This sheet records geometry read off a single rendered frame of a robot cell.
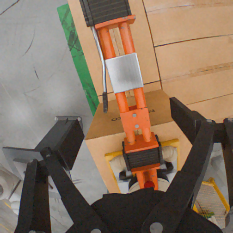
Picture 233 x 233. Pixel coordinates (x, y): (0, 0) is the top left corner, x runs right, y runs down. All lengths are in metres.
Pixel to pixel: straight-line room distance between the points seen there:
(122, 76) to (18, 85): 1.61
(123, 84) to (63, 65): 1.24
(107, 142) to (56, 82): 1.13
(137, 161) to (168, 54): 0.66
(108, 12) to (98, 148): 0.44
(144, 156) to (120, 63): 0.23
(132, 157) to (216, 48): 0.86
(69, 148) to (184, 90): 0.86
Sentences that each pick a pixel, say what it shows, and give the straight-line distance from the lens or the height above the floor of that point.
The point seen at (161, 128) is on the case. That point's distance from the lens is 0.51.
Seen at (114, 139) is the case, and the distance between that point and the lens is 0.52.
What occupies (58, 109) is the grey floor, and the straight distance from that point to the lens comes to 1.63.
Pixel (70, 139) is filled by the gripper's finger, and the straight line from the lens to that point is 0.17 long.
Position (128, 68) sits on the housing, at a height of 1.10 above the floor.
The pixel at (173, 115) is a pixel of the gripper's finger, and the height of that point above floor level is 1.22.
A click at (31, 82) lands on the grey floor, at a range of 1.70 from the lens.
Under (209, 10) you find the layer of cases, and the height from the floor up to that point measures 0.54.
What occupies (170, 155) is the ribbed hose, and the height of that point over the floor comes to 1.04.
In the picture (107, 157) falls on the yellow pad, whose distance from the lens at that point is 0.54.
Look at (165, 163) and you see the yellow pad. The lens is 0.59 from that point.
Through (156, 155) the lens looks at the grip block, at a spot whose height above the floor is 1.10.
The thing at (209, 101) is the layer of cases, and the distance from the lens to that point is 1.07.
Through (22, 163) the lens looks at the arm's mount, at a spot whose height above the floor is 0.78.
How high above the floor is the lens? 1.38
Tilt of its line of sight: 66 degrees down
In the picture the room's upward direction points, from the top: 177 degrees counter-clockwise
